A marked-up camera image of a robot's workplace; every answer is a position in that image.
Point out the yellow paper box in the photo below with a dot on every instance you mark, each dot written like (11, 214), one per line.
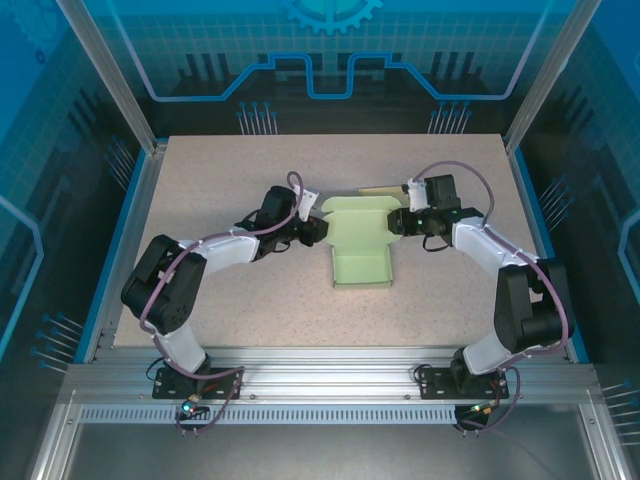
(380, 192)

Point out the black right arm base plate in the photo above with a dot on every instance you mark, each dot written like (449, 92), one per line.
(430, 385)

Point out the grey metal lower shelf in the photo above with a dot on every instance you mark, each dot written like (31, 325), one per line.
(325, 455)

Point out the aluminium right frame post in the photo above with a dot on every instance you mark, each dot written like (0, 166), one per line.
(546, 75)

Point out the aluminium frame rail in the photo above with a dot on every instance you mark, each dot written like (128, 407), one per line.
(325, 370)

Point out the aluminium left frame post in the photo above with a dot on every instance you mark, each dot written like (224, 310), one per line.
(117, 75)

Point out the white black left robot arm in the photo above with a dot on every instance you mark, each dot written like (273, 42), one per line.
(225, 247)

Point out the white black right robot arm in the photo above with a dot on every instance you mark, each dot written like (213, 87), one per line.
(480, 245)

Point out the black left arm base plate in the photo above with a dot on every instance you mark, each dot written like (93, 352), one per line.
(165, 387)

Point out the blue right side rail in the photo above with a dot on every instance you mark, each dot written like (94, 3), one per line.
(536, 225)

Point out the blue aluminium left side rail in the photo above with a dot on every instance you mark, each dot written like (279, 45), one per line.
(132, 240)

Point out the green paper box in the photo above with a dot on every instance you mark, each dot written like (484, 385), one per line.
(360, 270)

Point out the aluminium frame post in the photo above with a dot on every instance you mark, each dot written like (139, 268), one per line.
(117, 75)
(546, 75)

